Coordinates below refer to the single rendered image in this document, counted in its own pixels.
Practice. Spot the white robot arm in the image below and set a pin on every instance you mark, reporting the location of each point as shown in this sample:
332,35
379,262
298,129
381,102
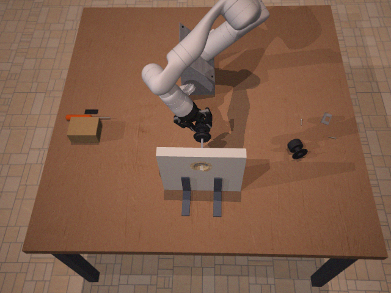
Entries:
204,42

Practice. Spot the grey door panel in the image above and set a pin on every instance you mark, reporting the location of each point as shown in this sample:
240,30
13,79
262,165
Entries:
225,163

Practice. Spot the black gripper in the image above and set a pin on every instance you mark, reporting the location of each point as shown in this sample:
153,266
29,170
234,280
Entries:
195,115

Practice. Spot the tan cardboard box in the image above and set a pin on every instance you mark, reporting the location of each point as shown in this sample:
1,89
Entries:
84,130

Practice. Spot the black door knob with grey square spindle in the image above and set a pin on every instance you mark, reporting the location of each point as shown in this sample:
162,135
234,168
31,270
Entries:
202,133

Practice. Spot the orange-handled screwdriver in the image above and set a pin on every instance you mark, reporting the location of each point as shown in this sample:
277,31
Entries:
68,117

